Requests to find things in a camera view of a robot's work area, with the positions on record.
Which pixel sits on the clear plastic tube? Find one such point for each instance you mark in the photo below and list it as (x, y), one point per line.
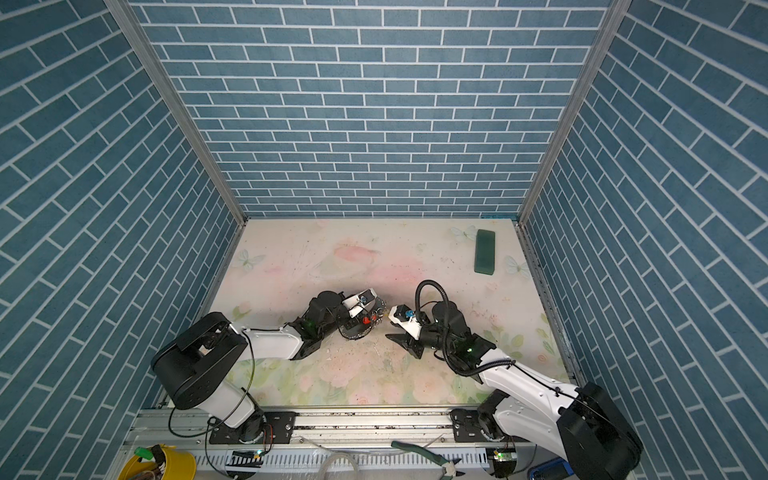
(339, 463)

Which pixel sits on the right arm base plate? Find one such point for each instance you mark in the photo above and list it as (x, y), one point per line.
(472, 426)

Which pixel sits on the aluminium front rail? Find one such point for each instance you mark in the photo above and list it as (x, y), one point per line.
(366, 433)

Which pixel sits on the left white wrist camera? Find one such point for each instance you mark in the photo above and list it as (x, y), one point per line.
(362, 304)

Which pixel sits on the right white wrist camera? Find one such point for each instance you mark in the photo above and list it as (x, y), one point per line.
(406, 318)

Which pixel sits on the blue device box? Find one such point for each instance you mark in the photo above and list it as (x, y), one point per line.
(554, 469)

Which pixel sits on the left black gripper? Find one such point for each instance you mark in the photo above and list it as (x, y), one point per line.
(353, 321)

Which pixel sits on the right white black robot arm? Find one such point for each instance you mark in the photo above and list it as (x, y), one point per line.
(582, 425)

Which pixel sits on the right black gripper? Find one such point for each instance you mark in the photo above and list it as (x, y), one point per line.
(404, 340)

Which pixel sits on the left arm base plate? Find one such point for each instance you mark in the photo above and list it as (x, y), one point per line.
(262, 428)

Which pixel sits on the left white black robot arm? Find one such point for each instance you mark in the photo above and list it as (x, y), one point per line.
(193, 368)

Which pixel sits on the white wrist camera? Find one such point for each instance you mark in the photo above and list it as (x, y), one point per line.
(362, 304)
(406, 318)

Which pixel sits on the metal key organizer plate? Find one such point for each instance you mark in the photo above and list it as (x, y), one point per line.
(360, 330)

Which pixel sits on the green rectangular block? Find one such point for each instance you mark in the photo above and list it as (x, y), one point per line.
(485, 252)

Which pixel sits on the green-handled pliers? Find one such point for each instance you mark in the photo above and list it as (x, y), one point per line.
(449, 467)

